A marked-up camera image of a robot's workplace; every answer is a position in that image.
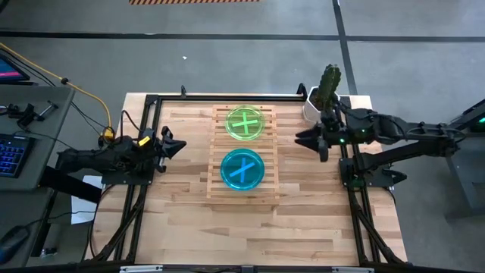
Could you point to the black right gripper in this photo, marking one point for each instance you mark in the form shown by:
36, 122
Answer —
333, 134

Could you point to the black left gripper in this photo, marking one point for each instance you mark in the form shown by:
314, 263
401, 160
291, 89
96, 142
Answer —
162, 163

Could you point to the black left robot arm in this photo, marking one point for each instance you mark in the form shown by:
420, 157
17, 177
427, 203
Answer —
110, 157

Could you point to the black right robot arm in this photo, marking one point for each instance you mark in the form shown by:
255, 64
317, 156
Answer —
401, 140

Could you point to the wooden slatted shelf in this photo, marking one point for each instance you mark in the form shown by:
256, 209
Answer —
242, 204

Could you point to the white plant pot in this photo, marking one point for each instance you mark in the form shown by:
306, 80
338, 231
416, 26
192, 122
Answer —
310, 108

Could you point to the green cactus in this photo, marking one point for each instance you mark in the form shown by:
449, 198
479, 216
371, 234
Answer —
329, 85

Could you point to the white paper sheet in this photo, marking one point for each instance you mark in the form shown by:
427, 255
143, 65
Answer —
81, 212

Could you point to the grey desk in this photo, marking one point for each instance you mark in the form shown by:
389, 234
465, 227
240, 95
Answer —
45, 151

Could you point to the black desk clamp tool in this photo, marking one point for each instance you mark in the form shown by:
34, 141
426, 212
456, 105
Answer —
28, 113

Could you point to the dark neighbouring robot station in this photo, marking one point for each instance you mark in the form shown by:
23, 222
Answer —
466, 170

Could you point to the black backlit keyboard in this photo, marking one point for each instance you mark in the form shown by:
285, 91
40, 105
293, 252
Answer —
13, 155

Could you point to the computer monitor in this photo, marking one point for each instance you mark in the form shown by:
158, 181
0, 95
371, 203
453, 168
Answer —
9, 70

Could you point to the black computer mouse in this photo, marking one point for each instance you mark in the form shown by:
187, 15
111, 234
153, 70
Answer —
13, 240

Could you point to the small black frame clamp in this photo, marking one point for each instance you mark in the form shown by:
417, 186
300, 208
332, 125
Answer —
183, 91
301, 89

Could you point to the black metal table frame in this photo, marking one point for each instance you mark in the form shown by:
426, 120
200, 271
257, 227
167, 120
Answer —
227, 98

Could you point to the silver frame bracket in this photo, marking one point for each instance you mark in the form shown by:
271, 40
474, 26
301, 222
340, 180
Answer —
352, 270
141, 268

